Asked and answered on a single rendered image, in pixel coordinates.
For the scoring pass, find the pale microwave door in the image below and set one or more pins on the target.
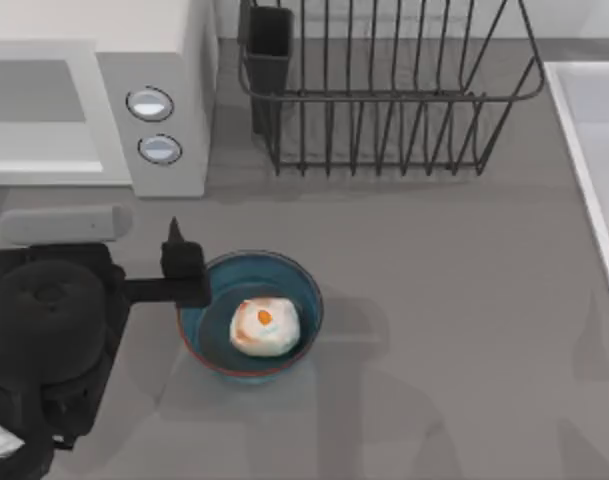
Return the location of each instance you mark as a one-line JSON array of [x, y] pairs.
[[34, 140]]

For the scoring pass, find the blue bowl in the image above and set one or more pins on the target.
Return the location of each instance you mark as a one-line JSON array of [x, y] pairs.
[[219, 345]]

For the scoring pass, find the small round microwave knob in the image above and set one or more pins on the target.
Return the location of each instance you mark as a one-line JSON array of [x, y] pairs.
[[159, 149]]

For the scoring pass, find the large round microwave knob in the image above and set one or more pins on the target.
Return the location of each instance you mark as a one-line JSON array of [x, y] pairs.
[[149, 103]]

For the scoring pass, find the pale microwave oven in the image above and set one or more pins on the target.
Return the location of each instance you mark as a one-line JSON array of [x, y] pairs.
[[184, 60]]

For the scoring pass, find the black utensil holder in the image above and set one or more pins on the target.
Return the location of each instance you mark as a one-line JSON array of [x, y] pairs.
[[269, 50]]

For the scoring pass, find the white bun with orange dot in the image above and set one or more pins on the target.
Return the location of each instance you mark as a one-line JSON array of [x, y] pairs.
[[266, 330]]

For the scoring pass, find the pale grey rounded box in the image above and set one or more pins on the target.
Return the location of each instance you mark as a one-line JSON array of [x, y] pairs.
[[59, 225]]

